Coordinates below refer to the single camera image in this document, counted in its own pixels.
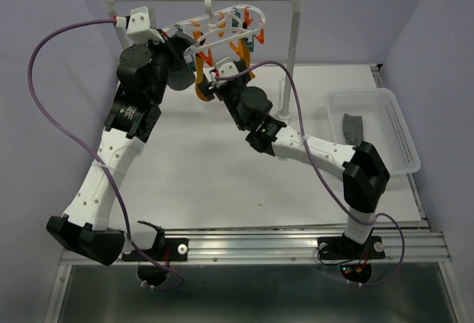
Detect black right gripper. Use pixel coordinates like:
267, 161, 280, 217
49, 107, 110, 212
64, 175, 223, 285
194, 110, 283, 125
197, 60, 250, 132

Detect grey sock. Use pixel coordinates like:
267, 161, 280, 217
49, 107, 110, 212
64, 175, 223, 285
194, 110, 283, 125
167, 31, 197, 91
342, 113, 364, 147

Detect orange brown sock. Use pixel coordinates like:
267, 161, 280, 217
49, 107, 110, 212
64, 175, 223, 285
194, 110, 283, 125
195, 54, 208, 102

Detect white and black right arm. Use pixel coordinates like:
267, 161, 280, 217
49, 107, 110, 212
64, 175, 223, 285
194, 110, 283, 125
196, 79, 390, 261

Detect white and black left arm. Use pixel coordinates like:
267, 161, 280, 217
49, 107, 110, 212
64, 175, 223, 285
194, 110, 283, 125
46, 41, 184, 266

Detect white clip hanger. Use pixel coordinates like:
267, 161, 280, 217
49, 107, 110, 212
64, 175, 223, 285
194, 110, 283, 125
164, 0, 266, 55

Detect orange clothes peg right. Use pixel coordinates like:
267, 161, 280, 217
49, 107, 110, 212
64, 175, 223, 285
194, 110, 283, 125
198, 49, 214, 67

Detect yellow clothes peg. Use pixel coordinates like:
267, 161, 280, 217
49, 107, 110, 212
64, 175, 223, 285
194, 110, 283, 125
229, 42, 242, 58

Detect teal clothes peg right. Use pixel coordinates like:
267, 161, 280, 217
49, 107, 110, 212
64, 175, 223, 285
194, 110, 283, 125
244, 38, 255, 53

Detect white plastic basket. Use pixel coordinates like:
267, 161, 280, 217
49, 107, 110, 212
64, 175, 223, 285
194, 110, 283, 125
324, 88, 421, 176

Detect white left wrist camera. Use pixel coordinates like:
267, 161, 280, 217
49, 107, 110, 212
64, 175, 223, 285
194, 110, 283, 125
113, 7, 164, 44

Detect aluminium mounting rail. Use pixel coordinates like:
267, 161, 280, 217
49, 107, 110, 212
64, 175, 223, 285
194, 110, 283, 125
44, 224, 473, 322

